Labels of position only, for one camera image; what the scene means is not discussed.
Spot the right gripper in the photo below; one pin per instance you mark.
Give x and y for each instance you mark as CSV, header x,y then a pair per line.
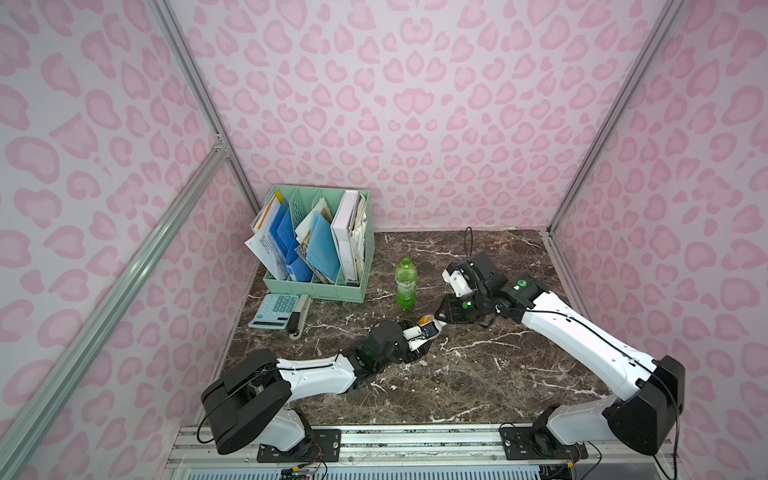
x,y
452,306

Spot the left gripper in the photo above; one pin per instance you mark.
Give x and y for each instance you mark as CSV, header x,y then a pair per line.
x,y
411,346

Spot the pink drink bottle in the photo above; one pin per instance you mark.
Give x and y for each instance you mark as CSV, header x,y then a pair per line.
x,y
430,328

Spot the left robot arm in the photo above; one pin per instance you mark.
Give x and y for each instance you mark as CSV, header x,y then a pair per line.
x,y
250,403

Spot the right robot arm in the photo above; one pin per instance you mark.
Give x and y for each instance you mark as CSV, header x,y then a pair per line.
x,y
646,394

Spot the green soda bottle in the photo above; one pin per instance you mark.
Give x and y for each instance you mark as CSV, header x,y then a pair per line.
x,y
406,277

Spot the calculator with handset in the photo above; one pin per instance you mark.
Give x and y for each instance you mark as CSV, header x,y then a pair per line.
x,y
283,312

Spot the light blue folder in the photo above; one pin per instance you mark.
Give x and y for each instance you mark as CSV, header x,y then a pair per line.
x,y
320,252

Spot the green plastic file crate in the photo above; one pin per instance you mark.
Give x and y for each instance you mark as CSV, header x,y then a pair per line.
x,y
303,201

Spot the white books stack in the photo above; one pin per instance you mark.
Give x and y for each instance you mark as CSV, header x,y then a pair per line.
x,y
347,228

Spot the white paper sheets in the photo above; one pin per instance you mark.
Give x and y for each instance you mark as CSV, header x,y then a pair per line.
x,y
262,243

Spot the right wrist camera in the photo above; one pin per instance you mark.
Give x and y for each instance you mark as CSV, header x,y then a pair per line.
x,y
458,283

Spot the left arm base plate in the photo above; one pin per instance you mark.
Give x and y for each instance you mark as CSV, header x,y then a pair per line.
x,y
323,444

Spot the aluminium mounting rail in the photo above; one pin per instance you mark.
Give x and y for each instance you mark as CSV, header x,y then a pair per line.
x,y
434,444

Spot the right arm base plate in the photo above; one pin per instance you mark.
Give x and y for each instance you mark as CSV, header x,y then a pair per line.
x,y
522,444

